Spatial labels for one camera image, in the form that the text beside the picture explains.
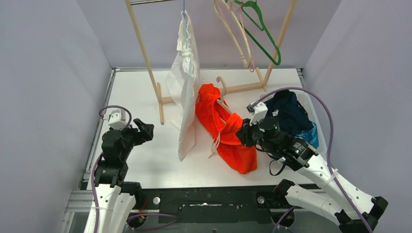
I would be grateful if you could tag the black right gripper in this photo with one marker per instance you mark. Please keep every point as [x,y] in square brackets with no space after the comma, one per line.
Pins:
[244,134]

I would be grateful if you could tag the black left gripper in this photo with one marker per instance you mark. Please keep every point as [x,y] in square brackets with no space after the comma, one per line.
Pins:
[138,135]

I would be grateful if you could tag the orange shorts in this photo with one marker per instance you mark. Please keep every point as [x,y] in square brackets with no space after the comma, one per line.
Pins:
[223,126]

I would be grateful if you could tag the wooden hanger of orange shorts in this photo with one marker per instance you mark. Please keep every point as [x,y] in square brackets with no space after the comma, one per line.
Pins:
[223,92]

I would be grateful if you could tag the navy blue shorts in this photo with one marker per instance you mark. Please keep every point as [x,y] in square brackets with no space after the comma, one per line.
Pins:
[291,115]

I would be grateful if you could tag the blue patterned shorts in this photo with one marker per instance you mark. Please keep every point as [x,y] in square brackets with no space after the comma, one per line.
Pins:
[310,136]

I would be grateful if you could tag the clear plastic basket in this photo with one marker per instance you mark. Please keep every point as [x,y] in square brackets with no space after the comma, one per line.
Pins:
[305,101]

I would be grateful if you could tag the pink hanger of blue shorts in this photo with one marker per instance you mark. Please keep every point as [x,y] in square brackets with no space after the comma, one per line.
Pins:
[243,41]

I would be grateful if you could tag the green hanger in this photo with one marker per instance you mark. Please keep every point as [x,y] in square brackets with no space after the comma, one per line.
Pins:
[264,32]

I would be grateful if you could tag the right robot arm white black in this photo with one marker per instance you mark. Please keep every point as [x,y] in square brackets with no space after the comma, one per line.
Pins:
[351,209]

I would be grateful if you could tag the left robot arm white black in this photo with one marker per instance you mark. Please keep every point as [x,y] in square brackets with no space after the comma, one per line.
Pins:
[113,197]

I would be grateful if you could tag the white shorts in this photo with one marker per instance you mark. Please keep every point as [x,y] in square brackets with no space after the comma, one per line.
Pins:
[183,84]

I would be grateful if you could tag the lilac hanger of white shorts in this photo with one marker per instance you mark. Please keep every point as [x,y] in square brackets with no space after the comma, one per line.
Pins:
[184,9]

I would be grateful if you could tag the wooden clothes rack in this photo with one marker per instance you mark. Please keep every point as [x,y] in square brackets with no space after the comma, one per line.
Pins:
[235,9]

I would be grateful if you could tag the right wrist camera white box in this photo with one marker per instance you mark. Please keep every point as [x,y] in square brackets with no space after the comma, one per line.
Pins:
[258,110]

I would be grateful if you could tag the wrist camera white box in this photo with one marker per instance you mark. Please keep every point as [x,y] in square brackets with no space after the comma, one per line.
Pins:
[117,119]
[258,110]

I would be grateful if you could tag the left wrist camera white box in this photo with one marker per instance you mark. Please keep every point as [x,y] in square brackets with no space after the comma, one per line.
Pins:
[117,119]

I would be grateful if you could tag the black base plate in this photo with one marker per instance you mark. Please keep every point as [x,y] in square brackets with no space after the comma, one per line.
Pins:
[213,204]

